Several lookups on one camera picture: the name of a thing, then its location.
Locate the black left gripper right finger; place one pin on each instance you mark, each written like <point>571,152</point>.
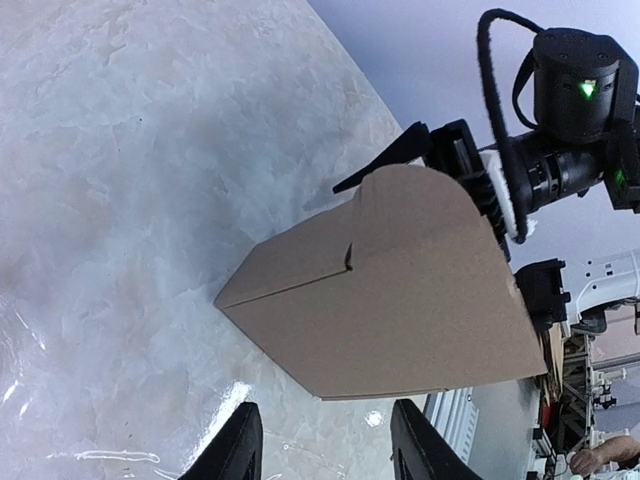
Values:
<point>419,451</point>

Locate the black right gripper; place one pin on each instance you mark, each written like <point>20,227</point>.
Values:
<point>452,150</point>

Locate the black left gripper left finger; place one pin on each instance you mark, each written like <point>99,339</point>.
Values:
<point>235,452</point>

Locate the brown cardboard box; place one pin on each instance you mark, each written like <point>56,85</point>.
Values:
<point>402,290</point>

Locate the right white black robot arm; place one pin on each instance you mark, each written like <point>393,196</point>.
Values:
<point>584,132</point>

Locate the person's hand in background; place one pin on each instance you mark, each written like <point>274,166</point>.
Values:
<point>622,450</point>

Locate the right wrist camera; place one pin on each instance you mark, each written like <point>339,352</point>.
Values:
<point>493,165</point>

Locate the background aluminium frame equipment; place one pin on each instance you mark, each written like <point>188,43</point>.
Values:
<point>591,393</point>

